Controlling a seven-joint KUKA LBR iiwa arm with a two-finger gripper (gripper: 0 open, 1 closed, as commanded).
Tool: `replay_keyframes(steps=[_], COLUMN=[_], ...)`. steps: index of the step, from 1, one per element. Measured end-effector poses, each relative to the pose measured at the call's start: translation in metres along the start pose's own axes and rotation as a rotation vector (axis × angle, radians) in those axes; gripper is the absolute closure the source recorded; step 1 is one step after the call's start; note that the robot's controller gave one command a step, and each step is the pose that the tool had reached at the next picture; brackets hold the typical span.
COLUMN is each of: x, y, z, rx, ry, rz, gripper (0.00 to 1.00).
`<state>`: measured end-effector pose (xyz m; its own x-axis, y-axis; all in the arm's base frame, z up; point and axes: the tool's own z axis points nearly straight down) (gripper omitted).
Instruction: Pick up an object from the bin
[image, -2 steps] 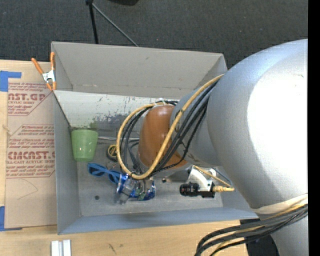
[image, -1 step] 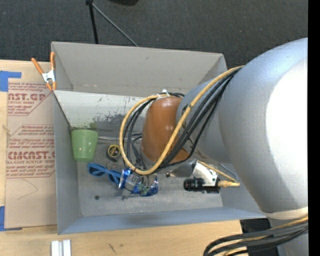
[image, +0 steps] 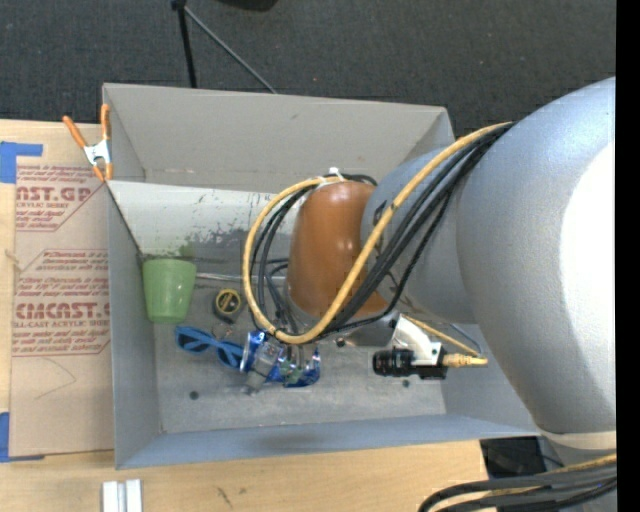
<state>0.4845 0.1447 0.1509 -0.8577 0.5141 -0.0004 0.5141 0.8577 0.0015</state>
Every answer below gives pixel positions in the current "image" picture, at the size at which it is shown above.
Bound grey metal bin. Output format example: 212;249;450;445
101;82;542;471

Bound yellow and black tape measure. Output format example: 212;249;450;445
213;288;243;319

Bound blue sunglasses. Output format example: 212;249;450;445
174;325;247;370

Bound green cup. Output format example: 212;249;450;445
141;257;198;324

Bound brown cardboard board red print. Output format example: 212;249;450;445
0;118;116;459

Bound black cylinder on white bracket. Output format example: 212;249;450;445
371;314;489;381

